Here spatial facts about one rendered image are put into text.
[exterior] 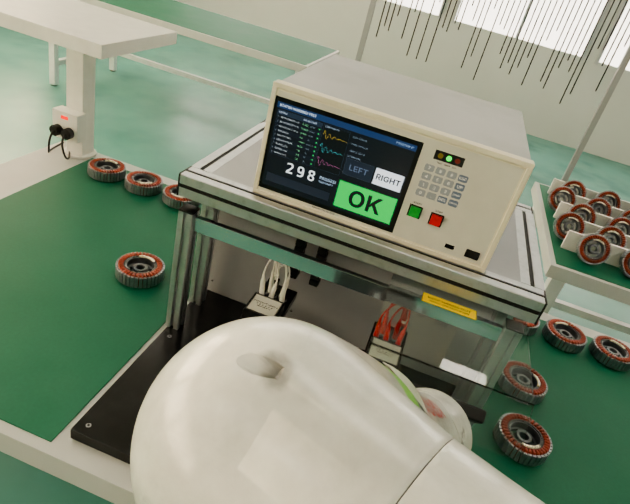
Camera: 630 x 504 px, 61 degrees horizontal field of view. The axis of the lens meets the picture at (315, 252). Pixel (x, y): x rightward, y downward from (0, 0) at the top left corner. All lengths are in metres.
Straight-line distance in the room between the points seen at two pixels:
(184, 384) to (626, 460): 1.24
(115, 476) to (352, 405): 0.78
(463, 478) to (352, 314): 1.00
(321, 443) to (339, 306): 1.00
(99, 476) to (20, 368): 0.28
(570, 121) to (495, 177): 6.49
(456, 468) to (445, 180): 0.72
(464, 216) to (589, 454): 0.64
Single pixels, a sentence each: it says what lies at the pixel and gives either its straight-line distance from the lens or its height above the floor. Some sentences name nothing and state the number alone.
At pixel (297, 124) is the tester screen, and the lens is 0.93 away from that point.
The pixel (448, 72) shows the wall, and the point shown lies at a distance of 7.22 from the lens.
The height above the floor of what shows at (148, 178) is 0.77.
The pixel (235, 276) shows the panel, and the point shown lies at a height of 0.83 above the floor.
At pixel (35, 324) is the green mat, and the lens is 1.23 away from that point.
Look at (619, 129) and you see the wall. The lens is 7.49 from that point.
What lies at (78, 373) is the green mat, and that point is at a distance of 1.12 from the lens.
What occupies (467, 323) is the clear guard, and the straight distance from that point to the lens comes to 0.92.
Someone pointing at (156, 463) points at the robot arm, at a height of 1.36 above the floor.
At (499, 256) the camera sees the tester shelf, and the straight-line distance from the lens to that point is 1.06.
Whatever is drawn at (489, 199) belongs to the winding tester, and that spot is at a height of 1.24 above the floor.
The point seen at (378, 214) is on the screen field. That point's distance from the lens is 0.94.
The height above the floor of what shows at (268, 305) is 0.92.
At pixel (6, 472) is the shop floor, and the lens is 1.94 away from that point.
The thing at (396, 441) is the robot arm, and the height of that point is 1.39.
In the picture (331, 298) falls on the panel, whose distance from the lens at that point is 1.19.
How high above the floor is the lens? 1.55
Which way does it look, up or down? 30 degrees down
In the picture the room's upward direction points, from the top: 15 degrees clockwise
